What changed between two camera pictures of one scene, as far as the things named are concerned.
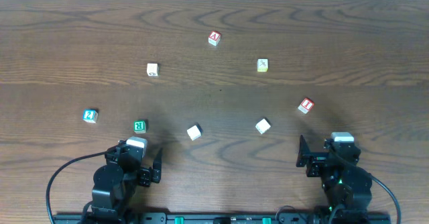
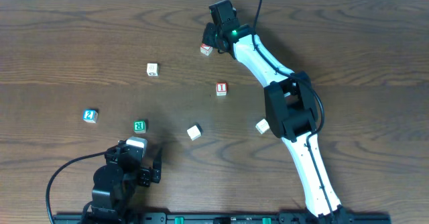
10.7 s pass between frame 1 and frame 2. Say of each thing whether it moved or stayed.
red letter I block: moved
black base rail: stayed
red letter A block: moved
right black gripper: moved
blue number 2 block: stayed
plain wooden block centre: stayed
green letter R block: stayed
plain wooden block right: stayed
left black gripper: stayed
